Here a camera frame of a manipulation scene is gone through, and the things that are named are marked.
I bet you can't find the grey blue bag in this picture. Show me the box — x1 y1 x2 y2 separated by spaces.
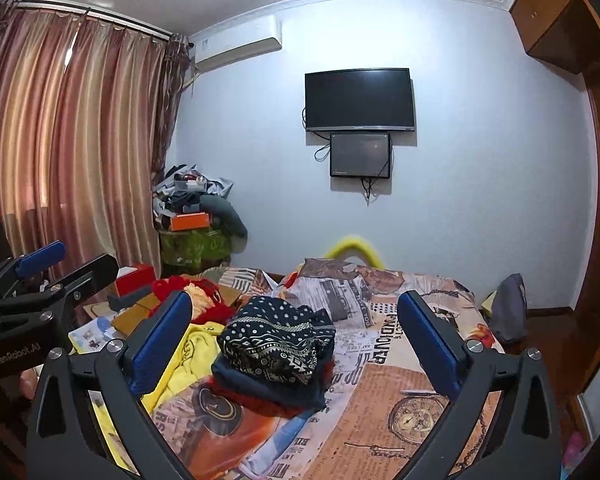
490 273 528 344

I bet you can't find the red plush toy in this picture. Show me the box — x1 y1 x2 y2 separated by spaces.
151 275 240 325

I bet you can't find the large black wall television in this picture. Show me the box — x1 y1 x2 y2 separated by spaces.
304 68 415 131

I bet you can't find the blue folded garment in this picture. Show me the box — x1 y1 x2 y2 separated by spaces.
211 356 326 410

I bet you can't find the yellow curved bed rail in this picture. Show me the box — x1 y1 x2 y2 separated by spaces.
324 235 385 269

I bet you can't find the newspaper print bed cover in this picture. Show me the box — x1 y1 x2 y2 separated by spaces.
150 258 496 479

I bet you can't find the small black wall monitor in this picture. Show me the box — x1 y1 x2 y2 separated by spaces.
329 132 392 179

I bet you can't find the red tissue box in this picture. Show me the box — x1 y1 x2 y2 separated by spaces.
114 263 156 297

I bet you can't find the dark grey cloth bundle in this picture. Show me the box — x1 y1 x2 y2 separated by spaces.
199 194 248 238

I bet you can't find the white air conditioner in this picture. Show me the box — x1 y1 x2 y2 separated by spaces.
190 15 283 74

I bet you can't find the green patterned covered box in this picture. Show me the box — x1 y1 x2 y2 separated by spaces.
159 228 232 273

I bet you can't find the orange box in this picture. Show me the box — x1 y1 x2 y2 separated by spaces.
170 212 211 232

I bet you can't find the striped pink curtain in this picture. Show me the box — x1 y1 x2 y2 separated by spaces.
0 0 189 274

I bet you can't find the yellow garment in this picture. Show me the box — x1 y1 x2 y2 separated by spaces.
90 322 224 474

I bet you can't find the navy patterned hooded garment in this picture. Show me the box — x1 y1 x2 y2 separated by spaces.
218 296 336 385

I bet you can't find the pile of bags and papers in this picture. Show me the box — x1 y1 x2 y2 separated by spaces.
152 164 234 220

